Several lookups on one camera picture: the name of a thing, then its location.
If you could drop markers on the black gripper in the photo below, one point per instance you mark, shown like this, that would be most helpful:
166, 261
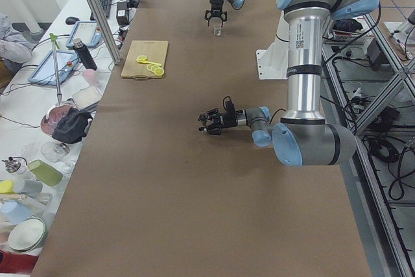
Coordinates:
226, 121
216, 3

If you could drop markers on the small clear glass cup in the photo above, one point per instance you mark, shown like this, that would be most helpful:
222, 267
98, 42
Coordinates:
217, 29

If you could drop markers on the steel jigger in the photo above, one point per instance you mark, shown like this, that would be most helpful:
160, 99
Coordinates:
203, 118

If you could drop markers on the pink plastic cup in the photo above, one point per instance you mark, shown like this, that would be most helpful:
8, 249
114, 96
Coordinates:
90, 77

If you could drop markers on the green plastic cup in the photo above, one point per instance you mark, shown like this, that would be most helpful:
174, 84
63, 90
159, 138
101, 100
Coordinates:
45, 172

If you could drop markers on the light blue cup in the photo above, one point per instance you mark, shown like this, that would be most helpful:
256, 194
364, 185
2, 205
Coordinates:
16, 211

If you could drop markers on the wooden cutting board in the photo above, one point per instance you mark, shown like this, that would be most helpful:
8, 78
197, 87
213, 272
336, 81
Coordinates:
156, 51

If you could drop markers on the end lemon slice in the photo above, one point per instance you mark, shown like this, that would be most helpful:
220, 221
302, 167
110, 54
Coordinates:
159, 71

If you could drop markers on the middle lemon slice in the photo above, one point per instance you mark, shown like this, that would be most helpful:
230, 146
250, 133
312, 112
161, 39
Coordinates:
151, 67

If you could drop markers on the lemon slice on knife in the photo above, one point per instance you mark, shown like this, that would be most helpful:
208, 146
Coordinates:
142, 59

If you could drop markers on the black power adapter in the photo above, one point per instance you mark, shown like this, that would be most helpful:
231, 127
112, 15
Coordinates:
122, 14

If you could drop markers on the black keyboard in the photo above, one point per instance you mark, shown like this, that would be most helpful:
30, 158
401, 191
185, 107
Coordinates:
103, 3

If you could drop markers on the blue teach pendant far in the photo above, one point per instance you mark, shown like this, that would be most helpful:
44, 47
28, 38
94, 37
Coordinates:
88, 31

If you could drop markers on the blue teach pendant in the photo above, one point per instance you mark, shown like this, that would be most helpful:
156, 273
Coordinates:
44, 74
88, 31

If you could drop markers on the white tray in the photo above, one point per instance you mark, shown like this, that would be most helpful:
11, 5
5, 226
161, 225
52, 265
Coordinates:
87, 99

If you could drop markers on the black water bottle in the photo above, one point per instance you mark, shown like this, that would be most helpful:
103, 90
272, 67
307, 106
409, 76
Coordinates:
84, 54

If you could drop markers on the black cloth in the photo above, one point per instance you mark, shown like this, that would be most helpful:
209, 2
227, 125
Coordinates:
72, 128

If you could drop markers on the black computer mouse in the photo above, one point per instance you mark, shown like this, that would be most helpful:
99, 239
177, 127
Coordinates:
71, 20

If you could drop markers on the pink plate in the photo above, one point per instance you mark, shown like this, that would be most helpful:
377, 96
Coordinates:
52, 117

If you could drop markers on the wine glass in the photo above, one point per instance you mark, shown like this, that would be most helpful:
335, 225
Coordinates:
54, 152

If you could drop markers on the metal rod green tip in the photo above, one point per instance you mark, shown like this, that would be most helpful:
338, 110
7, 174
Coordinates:
54, 44

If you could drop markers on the blue teach pendant near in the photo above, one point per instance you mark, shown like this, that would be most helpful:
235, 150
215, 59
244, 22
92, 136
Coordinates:
44, 74

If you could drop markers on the seated person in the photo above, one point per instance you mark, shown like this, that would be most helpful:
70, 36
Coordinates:
15, 48

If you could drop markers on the white green-rimmed bowl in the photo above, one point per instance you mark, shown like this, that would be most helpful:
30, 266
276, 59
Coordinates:
28, 235

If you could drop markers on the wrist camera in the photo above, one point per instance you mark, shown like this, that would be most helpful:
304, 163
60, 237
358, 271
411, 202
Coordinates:
228, 105

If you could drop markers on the white camera mast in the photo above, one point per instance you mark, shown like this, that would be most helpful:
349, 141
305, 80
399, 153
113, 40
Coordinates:
272, 63

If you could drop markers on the aluminium frame post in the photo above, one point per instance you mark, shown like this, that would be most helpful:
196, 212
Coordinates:
98, 12

